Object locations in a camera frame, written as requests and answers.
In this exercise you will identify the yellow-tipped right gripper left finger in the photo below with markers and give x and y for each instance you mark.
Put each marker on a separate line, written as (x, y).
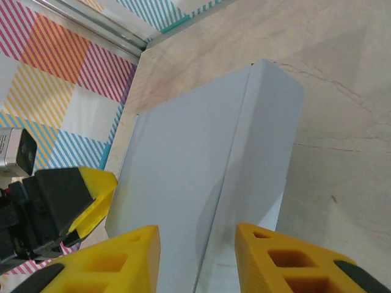
(116, 265)

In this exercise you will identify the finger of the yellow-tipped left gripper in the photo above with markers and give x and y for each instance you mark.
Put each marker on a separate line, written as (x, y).
(58, 195)
(94, 213)

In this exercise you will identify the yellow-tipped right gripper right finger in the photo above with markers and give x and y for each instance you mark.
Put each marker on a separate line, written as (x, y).
(275, 265)

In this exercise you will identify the white paper box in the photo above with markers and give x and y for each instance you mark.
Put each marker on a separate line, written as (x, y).
(189, 152)

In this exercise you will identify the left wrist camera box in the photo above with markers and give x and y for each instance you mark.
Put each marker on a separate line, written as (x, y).
(18, 152)

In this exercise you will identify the aluminium corner post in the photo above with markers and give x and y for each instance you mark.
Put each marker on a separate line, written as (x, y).
(100, 27)

